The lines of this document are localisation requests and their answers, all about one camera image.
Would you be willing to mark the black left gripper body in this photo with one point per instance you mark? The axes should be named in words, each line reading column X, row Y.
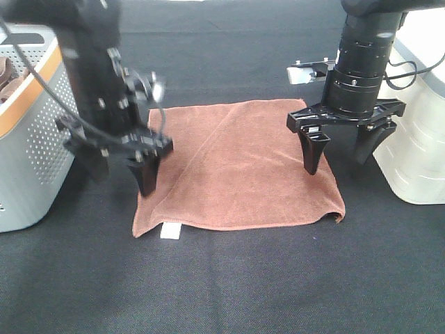
column 98, row 131

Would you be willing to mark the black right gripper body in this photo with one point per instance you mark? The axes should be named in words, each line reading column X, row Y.
column 319, row 115

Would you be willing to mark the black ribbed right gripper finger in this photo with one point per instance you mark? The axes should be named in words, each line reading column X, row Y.
column 313, row 141
column 369, row 138

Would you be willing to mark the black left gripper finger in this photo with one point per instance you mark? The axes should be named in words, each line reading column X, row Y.
column 145, row 173
column 92, row 160

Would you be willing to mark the brown microfibre towel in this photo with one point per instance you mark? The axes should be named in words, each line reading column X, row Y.
column 236, row 167

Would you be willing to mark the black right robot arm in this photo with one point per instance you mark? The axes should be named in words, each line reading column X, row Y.
column 353, row 80

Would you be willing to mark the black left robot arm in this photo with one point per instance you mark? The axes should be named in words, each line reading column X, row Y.
column 88, row 37

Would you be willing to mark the white plastic basket grey rim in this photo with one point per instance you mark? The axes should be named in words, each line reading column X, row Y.
column 412, row 158

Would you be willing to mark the grey perforated basket orange rim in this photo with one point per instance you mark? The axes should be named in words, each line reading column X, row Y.
column 34, row 163

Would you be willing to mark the brown towels inside grey basket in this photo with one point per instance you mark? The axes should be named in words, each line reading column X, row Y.
column 10, row 81

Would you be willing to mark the black table cloth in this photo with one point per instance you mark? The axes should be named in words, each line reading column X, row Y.
column 80, row 270

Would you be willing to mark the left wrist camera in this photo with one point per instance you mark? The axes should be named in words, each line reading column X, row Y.
column 148, row 88

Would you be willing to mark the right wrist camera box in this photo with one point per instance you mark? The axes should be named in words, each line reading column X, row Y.
column 309, row 72

